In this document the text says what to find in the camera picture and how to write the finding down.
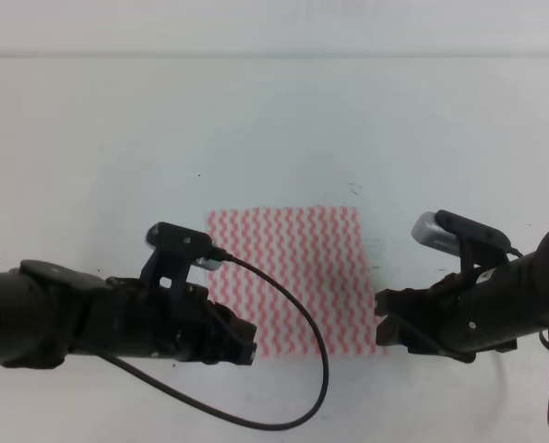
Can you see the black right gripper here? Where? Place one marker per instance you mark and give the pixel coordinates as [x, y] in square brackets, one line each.
[428, 311]

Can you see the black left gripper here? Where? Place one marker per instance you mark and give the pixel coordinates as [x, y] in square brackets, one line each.
[129, 320]

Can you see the pink white striped towel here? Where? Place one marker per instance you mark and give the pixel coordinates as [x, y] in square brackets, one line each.
[317, 254]

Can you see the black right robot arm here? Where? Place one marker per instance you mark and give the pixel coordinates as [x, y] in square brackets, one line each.
[476, 310]

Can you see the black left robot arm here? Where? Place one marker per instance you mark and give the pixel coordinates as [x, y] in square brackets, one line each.
[48, 312]

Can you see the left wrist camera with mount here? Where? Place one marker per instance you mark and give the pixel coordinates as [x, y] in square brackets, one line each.
[175, 250]

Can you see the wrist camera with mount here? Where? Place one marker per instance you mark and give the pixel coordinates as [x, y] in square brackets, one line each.
[480, 248]
[175, 250]

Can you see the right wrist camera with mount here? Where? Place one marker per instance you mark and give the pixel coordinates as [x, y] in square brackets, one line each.
[480, 248]

